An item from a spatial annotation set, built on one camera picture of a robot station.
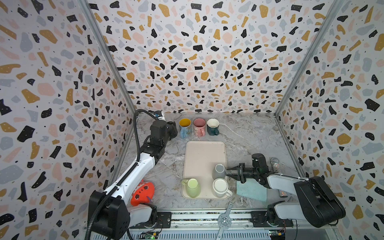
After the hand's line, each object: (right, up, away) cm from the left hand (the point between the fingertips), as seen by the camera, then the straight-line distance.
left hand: (171, 120), depth 79 cm
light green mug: (+12, -34, -4) cm, 37 cm away
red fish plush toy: (-13, -37, -4) cm, 39 cm away
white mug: (+26, -35, -1) cm, 44 cm away
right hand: (+29, -26, +3) cm, 39 cm away
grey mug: (+26, -27, +1) cm, 38 cm away
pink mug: (+15, -2, +24) cm, 28 cm away
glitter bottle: (+61, -25, +12) cm, 67 cm away
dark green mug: (+24, -2, +23) cm, 33 cm away
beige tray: (+15, -24, +18) cm, 33 cm away
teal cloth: (+44, -38, +4) cm, 58 cm away
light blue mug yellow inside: (+5, -4, +21) cm, 22 cm away
